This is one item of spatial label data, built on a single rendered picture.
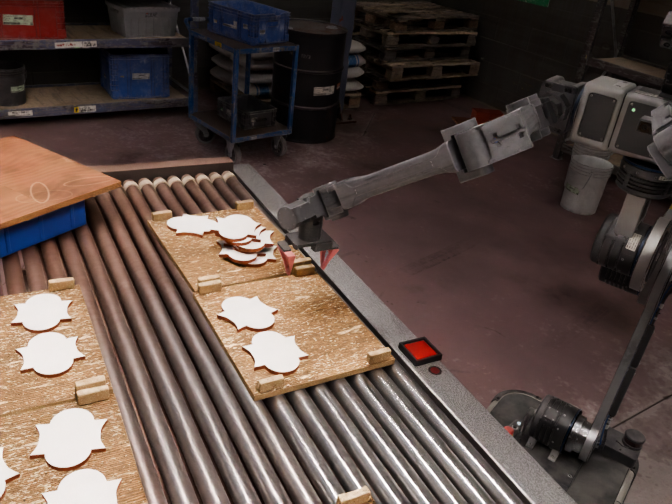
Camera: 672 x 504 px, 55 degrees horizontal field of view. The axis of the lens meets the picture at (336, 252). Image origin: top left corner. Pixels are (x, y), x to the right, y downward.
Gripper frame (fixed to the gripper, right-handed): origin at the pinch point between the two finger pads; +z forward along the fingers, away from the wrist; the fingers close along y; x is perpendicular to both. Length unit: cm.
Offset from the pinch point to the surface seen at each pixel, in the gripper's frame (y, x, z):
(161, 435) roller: -45, -32, 11
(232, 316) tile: -20.3, -3.3, 7.9
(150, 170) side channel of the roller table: -16, 88, 8
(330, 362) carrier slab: -5.2, -25.5, 9.1
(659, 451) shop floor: 162, -24, 102
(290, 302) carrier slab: -3.7, -0.8, 8.9
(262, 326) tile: -15.1, -9.4, 7.9
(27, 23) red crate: -22, 411, 24
